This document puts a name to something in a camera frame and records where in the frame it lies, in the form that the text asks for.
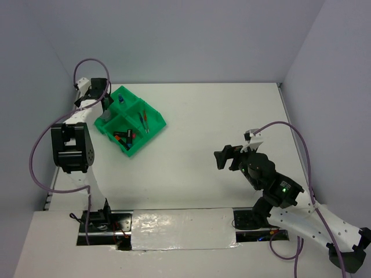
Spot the pink highlighter marker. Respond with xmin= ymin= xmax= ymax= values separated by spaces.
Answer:
xmin=113 ymin=130 xmax=136 ymax=139

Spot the silver tape sheet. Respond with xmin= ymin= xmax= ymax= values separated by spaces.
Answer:
xmin=131 ymin=208 xmax=238 ymax=251

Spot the blue gel pen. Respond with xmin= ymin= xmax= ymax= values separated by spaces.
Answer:
xmin=137 ymin=112 xmax=148 ymax=133

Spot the red gel pen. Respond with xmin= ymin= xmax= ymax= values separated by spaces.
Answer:
xmin=143 ymin=110 xmax=150 ymax=133

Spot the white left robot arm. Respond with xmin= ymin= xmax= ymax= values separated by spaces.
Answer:
xmin=50 ymin=78 xmax=114 ymax=232

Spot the blue highlighter marker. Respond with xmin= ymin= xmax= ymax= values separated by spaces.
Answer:
xmin=126 ymin=136 xmax=133 ymax=148

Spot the black mounting rail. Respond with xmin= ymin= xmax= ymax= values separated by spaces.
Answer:
xmin=70 ymin=209 xmax=289 ymax=251

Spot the green compartment tray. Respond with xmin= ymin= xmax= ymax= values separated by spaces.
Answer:
xmin=94 ymin=86 xmax=166 ymax=157

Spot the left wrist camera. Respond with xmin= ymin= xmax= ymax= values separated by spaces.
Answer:
xmin=74 ymin=78 xmax=91 ymax=95

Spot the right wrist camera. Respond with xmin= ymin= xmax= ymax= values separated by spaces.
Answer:
xmin=240 ymin=129 xmax=264 ymax=153

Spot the orange highlighter marker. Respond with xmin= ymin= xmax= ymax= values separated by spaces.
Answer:
xmin=115 ymin=136 xmax=130 ymax=151

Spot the clear spray bottle blue cap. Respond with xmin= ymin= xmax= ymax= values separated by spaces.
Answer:
xmin=118 ymin=93 xmax=127 ymax=109

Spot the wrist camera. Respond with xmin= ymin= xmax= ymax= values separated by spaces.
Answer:
xmin=240 ymin=129 xmax=264 ymax=153
xmin=74 ymin=78 xmax=91 ymax=95

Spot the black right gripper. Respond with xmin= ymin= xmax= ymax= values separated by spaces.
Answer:
xmin=213 ymin=141 xmax=260 ymax=189

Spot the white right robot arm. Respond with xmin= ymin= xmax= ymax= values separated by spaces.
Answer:
xmin=214 ymin=145 xmax=370 ymax=274

